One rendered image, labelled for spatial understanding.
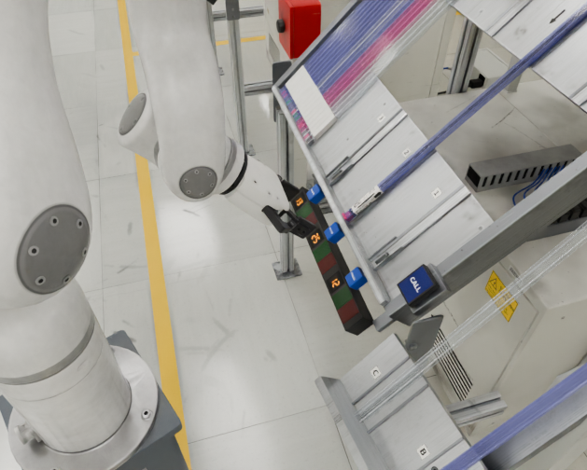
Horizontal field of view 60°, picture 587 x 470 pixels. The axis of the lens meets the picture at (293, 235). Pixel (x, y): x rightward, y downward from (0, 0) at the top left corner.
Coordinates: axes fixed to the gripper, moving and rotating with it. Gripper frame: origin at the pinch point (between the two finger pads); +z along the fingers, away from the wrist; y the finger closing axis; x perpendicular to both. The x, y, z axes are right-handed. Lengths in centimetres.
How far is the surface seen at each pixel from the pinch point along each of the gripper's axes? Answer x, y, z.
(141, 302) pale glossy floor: -81, -51, 28
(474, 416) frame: -9, 25, 54
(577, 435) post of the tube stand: 14.7, 45.4, 13.2
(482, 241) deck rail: 19.7, 20.5, 9.0
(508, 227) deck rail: 23.6, 21.0, 9.1
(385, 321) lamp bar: -0.2, 18.5, 13.7
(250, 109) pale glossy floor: -38, -155, 70
